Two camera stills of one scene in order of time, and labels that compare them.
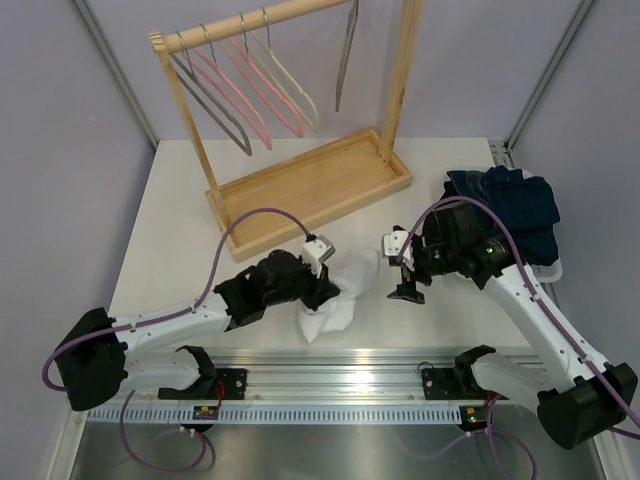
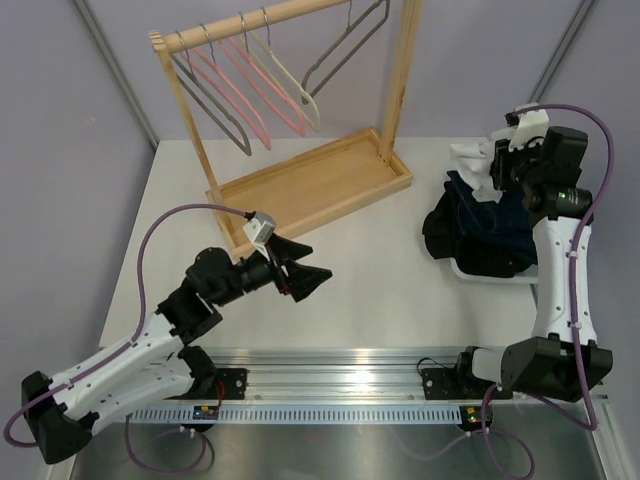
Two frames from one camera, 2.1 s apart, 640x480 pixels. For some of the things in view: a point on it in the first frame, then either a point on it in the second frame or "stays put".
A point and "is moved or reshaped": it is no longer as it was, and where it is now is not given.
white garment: (351, 272) → (474, 161)
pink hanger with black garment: (284, 107) stays put
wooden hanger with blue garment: (301, 101) stays put
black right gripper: (408, 289) → (503, 158)
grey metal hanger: (209, 102) stays put
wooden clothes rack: (282, 204) stays put
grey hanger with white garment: (351, 26) is moved or reshaped
